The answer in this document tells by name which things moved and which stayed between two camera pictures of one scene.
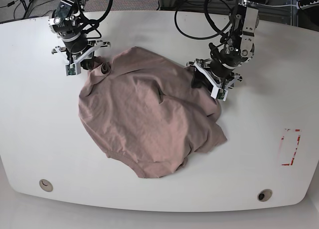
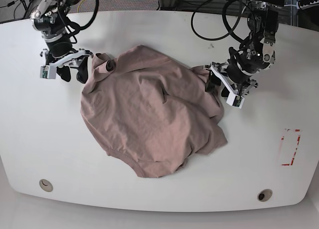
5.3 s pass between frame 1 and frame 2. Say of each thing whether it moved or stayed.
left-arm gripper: moved
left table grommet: stayed
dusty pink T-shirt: stayed
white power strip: stayed
